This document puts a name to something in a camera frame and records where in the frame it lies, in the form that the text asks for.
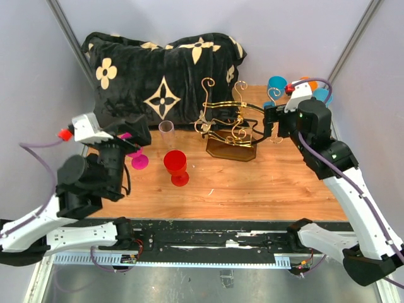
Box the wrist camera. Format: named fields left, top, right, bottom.
left=57, top=112, right=114, bottom=145
left=284, top=81, right=312, bottom=113

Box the orange plastic wine glass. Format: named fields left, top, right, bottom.
left=300, top=76, right=318, bottom=91

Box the light blue plastic wine glass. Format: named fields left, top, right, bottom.
left=312, top=88, right=333, bottom=107

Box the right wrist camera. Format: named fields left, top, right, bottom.
left=284, top=81, right=312, bottom=113

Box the gold wire wine glass rack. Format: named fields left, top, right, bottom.
left=193, top=77, right=283, bottom=162

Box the red plastic wine glass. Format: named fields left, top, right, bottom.
left=163, top=150, right=189, bottom=187

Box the black floral pattern pillow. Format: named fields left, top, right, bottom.
left=81, top=32, right=247, bottom=129

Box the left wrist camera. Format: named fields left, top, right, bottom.
left=57, top=112, right=114, bottom=145

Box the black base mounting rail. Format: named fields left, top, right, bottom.
left=47, top=217, right=354, bottom=269

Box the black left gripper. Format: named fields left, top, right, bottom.
left=92, top=114, right=154, bottom=196

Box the clear glass wine glass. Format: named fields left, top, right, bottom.
left=158, top=121, right=176, bottom=153

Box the magenta plastic wine glass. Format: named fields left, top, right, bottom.
left=127, top=147, right=149, bottom=170

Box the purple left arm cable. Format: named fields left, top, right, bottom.
left=0, top=141, right=67, bottom=237

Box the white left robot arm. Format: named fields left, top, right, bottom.
left=1, top=112, right=152, bottom=267

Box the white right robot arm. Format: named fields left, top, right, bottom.
left=263, top=98, right=403, bottom=286

